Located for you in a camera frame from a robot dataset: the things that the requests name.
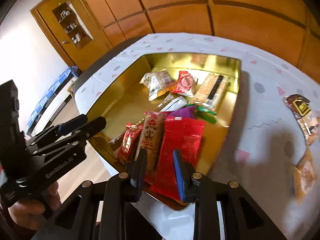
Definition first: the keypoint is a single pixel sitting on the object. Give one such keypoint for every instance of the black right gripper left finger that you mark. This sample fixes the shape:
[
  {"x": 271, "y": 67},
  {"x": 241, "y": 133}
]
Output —
[{"x": 97, "y": 211}]

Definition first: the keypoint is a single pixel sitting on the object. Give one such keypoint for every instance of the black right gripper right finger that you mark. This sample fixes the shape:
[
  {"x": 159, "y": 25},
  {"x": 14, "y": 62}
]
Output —
[{"x": 222, "y": 211}]

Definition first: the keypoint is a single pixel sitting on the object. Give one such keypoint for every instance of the red ended grain bar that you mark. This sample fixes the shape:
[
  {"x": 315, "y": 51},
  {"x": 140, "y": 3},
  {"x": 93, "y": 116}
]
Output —
[{"x": 129, "y": 143}]

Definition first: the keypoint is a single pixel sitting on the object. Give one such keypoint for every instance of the red foil snack pack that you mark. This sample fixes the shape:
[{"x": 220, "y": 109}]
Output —
[{"x": 178, "y": 157}]

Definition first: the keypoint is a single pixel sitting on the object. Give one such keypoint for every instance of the yellow clear cracker packet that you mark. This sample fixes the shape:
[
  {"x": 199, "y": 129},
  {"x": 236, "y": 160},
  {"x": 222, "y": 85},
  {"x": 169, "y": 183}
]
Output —
[{"x": 158, "y": 83}]

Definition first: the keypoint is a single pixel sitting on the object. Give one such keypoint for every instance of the red white snack packet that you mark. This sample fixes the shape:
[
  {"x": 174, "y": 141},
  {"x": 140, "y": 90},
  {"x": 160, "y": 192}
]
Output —
[{"x": 185, "y": 85}]

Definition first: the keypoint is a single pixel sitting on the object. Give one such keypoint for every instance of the person's left hand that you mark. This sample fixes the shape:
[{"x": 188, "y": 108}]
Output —
[{"x": 25, "y": 212}]

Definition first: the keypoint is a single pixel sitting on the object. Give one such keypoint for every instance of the blue storage bins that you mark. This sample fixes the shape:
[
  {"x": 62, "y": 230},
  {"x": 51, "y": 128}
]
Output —
[{"x": 50, "y": 94}]

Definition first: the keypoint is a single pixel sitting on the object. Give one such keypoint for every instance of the orange pastry snack packet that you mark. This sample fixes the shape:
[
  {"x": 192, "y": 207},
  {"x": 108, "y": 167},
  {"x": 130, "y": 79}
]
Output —
[{"x": 304, "y": 176}]

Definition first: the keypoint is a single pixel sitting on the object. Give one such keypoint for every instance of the red patterned snack packet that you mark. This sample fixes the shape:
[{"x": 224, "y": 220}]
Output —
[{"x": 150, "y": 138}]

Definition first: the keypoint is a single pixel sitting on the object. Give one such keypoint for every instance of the green wrapped candy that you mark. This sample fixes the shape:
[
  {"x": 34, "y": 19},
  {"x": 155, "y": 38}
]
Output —
[{"x": 205, "y": 114}]

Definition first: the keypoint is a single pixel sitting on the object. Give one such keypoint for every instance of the purple snack packet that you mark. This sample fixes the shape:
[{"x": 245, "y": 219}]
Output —
[{"x": 186, "y": 112}]

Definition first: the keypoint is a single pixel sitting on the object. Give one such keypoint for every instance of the brown black snack packet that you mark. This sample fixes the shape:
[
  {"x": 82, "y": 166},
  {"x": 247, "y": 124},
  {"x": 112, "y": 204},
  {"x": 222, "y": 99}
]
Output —
[{"x": 305, "y": 117}]

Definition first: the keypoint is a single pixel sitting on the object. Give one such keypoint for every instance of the oat bar clear packet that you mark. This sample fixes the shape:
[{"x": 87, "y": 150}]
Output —
[{"x": 211, "y": 91}]

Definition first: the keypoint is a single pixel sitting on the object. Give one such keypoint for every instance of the small white snack bar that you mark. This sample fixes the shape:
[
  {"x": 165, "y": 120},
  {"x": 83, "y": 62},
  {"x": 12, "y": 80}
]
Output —
[{"x": 172, "y": 102}]

